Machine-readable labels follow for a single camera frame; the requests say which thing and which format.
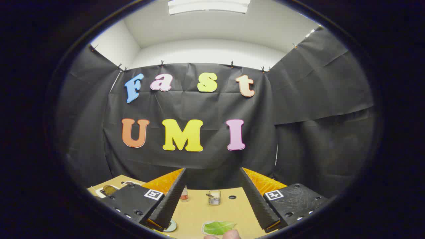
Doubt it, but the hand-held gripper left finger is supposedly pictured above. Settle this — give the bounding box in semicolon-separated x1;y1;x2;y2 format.
99;168;187;232

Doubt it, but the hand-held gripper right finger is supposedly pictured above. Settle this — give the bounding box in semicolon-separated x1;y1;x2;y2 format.
239;167;329;233

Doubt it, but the green lettuce leaf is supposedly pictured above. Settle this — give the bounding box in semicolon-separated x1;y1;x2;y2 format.
204;221;237;235

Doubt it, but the white square plate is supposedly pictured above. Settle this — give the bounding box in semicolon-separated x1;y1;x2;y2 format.
201;220;237;236

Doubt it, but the white toaster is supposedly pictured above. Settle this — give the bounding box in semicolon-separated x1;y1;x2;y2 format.
96;185;118;199

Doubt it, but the black backdrop cloth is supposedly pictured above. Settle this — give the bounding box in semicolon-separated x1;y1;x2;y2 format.
56;27;376;199

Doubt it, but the ceiling light panel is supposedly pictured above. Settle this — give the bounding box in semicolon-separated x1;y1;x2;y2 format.
168;0;251;15

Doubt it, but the metal wire basket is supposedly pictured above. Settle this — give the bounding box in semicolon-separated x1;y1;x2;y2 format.
206;190;221;205

